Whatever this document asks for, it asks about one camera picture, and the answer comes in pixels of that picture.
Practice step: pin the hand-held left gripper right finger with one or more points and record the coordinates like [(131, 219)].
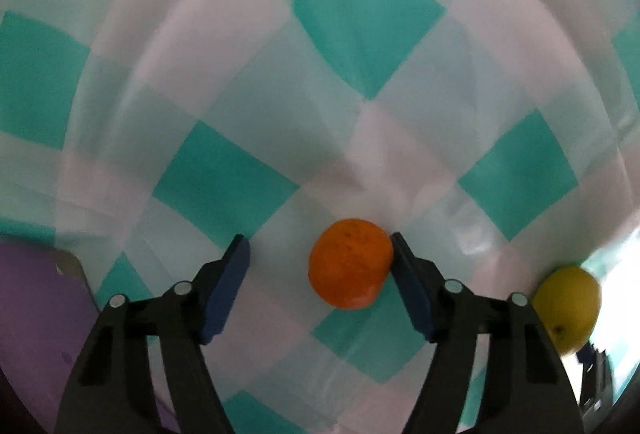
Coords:
[(415, 289)]

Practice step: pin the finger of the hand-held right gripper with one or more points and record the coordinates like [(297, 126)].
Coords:
[(590, 364)]

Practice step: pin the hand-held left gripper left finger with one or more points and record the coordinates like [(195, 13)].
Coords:
[(225, 289)]

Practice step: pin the orange tangerine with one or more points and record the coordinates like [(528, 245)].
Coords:
[(349, 264)]

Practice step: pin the yellow lemon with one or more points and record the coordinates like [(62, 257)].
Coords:
[(567, 309)]

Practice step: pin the purple tray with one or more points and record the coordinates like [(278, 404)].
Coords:
[(35, 329)]

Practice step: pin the teal and white checked tablecloth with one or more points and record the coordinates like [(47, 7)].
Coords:
[(325, 89)]

